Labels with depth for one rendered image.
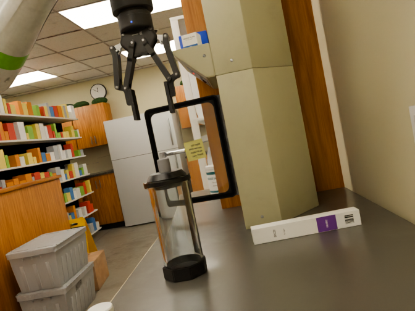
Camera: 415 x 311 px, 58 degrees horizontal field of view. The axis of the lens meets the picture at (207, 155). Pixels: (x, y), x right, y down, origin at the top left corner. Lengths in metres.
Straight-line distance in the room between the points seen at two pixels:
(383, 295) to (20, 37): 0.88
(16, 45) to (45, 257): 2.36
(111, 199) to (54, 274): 3.54
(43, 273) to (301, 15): 2.57
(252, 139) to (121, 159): 5.27
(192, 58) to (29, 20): 0.46
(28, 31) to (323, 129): 1.07
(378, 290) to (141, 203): 5.76
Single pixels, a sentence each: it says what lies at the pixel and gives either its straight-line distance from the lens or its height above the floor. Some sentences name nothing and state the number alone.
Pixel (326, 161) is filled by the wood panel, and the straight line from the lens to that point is 1.54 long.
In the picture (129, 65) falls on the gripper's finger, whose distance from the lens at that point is 0.87.
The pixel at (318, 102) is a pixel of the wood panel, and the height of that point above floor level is 1.28.
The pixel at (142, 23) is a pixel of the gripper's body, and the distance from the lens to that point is 0.86.
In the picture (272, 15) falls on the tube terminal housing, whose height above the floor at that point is 1.57.
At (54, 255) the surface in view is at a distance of 3.14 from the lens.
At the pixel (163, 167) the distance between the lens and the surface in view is 0.84.
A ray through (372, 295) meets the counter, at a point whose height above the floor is 0.94.
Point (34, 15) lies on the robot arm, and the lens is 0.93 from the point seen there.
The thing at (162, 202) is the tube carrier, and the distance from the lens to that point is 0.83.
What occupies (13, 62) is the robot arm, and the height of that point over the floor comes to 1.50.
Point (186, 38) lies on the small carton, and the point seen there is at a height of 1.56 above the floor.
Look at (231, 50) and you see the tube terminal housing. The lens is 1.15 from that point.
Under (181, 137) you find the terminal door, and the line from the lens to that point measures 1.47.
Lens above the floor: 1.24
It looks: 3 degrees down
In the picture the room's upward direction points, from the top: 11 degrees counter-clockwise
